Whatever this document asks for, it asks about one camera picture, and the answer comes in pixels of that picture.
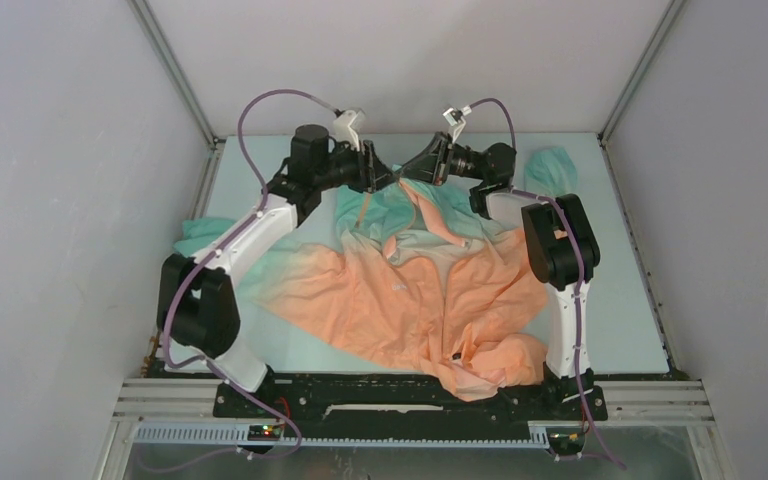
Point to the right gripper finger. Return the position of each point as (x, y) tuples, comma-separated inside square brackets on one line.
[(429, 154), (418, 172)]

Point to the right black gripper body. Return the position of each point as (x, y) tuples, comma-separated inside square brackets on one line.
[(452, 161)]

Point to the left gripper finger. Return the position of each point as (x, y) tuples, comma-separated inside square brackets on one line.
[(376, 167), (381, 178)]

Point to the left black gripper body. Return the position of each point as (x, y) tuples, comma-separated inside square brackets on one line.
[(347, 168)]

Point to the teal and orange jacket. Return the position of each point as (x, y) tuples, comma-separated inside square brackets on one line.
[(414, 286)]

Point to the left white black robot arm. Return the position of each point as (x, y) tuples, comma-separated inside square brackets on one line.
[(197, 305)]

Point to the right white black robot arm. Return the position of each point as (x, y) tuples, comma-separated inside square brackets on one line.
[(562, 249)]

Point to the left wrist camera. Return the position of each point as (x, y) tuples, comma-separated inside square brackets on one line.
[(346, 127)]

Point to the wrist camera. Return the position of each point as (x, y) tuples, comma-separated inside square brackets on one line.
[(455, 118), (346, 127)]

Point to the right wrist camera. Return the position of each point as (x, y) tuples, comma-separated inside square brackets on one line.
[(455, 118)]

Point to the grey slotted cable duct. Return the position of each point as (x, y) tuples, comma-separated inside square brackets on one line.
[(240, 435)]

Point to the aluminium frame rail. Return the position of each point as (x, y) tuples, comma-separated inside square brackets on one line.
[(646, 427)]

